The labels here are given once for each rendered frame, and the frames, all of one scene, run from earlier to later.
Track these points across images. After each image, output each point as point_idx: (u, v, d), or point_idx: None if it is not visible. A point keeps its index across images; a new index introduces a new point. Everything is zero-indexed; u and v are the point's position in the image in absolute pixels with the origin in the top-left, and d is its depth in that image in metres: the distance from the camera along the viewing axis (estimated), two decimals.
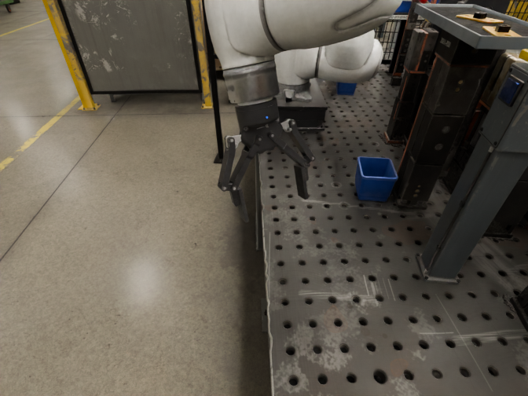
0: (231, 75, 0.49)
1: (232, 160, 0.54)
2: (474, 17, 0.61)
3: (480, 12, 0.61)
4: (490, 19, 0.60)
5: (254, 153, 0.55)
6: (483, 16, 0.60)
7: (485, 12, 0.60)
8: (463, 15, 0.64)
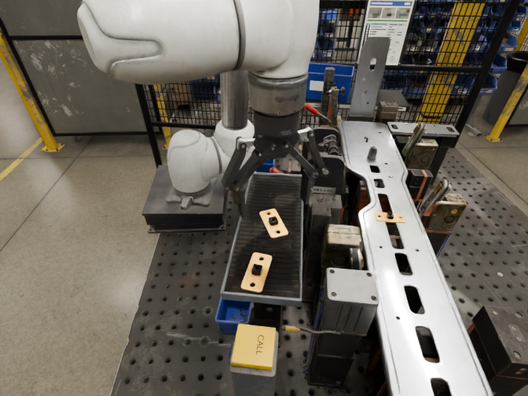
0: None
1: (307, 144, 0.58)
2: (269, 221, 0.66)
3: (274, 218, 0.66)
4: (280, 227, 0.64)
5: None
6: (274, 223, 0.65)
7: (276, 219, 0.65)
8: (267, 210, 0.69)
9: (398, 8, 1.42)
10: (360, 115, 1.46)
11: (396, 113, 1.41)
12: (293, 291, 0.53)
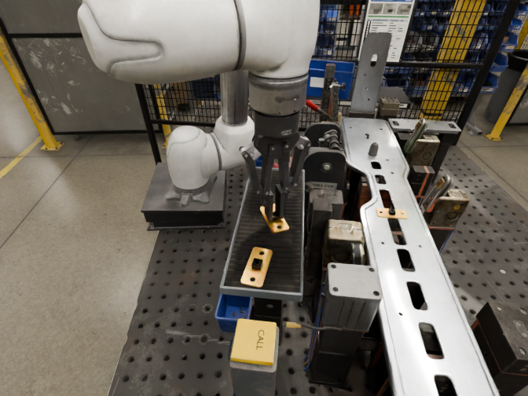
0: None
1: (294, 155, 0.58)
2: None
3: (274, 212, 0.64)
4: (280, 222, 0.63)
5: None
6: (275, 218, 0.64)
7: (277, 214, 0.64)
8: None
9: (400, 4, 1.41)
10: (361, 112, 1.45)
11: (397, 109, 1.40)
12: (294, 286, 0.52)
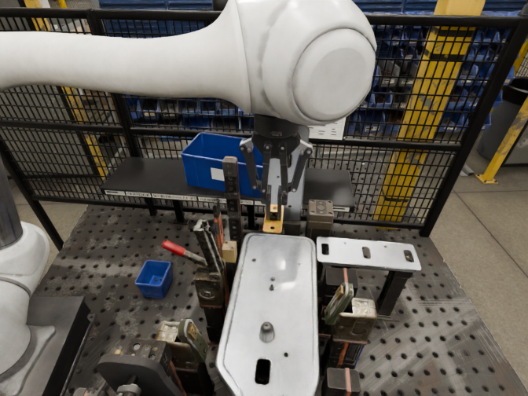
0: None
1: (298, 159, 0.57)
2: (269, 216, 0.65)
3: (275, 213, 0.64)
4: (276, 224, 0.63)
5: None
6: (273, 218, 0.64)
7: (276, 215, 0.64)
8: (275, 205, 0.68)
9: None
10: None
11: (330, 223, 0.95)
12: None
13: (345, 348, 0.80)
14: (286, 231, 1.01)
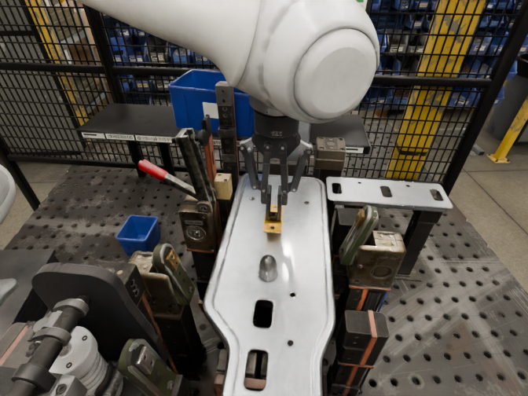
0: None
1: (298, 159, 0.57)
2: (269, 216, 0.65)
3: (275, 213, 0.64)
4: (276, 224, 0.63)
5: None
6: (273, 218, 0.64)
7: (276, 215, 0.64)
8: (275, 205, 0.68)
9: None
10: None
11: (342, 161, 0.81)
12: None
13: (363, 298, 0.66)
14: (290, 174, 0.87)
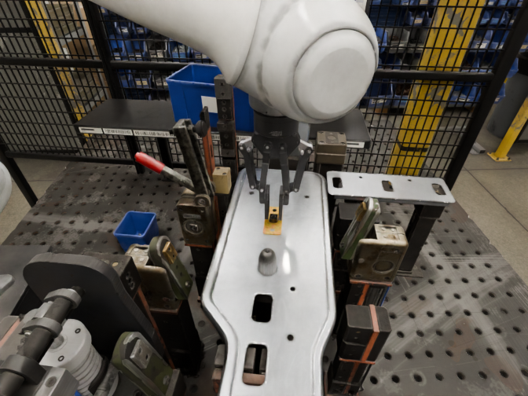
0: None
1: (299, 159, 0.56)
2: (269, 218, 0.65)
3: (275, 215, 0.65)
4: (276, 226, 0.63)
5: None
6: (273, 221, 0.64)
7: (276, 218, 0.64)
8: (275, 207, 0.68)
9: None
10: None
11: (342, 155, 0.80)
12: None
13: (364, 294, 0.65)
14: (290, 170, 0.86)
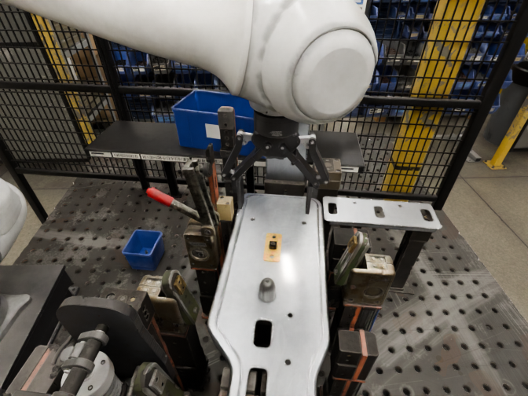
0: None
1: None
2: (269, 245, 0.71)
3: (274, 242, 0.70)
4: (276, 253, 0.69)
5: None
6: (272, 247, 0.69)
7: (275, 245, 0.69)
8: (274, 233, 0.73)
9: None
10: (283, 182, 0.90)
11: (338, 181, 0.85)
12: None
13: (356, 315, 0.70)
14: (288, 193, 0.92)
